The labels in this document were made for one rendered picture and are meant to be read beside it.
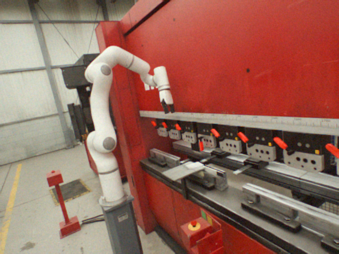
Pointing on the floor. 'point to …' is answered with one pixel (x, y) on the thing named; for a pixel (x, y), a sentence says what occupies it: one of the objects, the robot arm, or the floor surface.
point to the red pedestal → (55, 179)
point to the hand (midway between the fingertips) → (169, 111)
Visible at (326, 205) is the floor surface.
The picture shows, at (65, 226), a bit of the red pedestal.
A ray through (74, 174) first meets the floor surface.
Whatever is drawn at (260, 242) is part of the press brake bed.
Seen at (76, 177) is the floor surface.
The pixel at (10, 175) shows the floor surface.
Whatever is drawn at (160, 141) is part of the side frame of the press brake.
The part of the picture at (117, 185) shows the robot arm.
